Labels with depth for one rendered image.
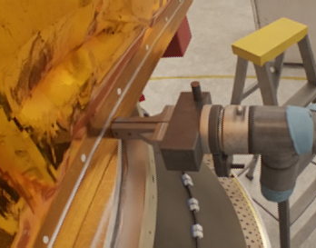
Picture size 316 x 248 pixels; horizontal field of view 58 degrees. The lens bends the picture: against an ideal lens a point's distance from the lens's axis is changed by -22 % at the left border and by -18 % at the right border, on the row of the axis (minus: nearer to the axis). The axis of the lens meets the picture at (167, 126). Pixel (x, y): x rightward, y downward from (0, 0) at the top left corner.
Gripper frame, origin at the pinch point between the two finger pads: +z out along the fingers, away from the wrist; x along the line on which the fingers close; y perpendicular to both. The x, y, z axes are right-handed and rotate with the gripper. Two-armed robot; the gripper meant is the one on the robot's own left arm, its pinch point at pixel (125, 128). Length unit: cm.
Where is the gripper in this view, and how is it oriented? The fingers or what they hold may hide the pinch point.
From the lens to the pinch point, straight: 57.7
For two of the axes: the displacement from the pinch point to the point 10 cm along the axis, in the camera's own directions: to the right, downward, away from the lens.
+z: -9.4, -0.1, 3.4
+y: -2.2, -7.4, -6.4
